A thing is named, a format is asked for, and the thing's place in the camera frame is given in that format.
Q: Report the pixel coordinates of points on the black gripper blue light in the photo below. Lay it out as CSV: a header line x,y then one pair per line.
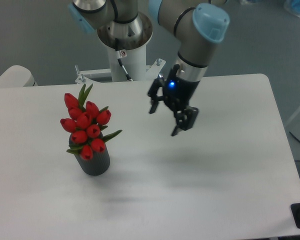
x,y
177,94

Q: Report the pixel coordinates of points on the red tulip bouquet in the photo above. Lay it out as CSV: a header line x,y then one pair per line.
x,y
85,124

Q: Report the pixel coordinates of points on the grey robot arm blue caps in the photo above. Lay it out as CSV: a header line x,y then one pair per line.
x,y
199,25

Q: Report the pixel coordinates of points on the dark grey ribbed vase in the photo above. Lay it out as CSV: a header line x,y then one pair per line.
x,y
97,165

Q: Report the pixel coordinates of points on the white chair back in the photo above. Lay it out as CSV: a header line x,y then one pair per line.
x,y
17,76

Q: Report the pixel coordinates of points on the blue plastic bag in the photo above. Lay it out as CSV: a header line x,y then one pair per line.
x,y
293,7

